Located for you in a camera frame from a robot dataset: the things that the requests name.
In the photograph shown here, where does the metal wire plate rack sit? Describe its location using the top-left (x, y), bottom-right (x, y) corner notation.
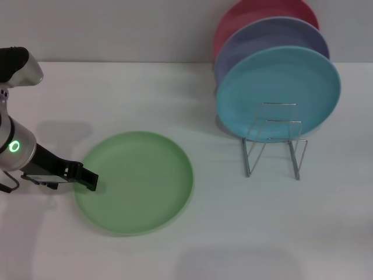
top-left (241, 101), bottom-right (308, 181)

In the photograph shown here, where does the green plastic plate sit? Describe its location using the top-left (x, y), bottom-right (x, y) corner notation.
top-left (73, 130), bottom-right (195, 237)

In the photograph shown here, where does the blue plastic plate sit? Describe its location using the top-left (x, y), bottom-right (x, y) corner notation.
top-left (216, 45), bottom-right (342, 139)

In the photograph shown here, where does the purple plastic plate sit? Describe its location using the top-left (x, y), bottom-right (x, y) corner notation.
top-left (213, 16), bottom-right (331, 88)

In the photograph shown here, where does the red plastic plate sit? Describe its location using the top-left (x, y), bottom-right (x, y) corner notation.
top-left (212, 0), bottom-right (320, 60)

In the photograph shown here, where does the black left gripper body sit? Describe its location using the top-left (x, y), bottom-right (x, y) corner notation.
top-left (22, 142), bottom-right (85, 186)

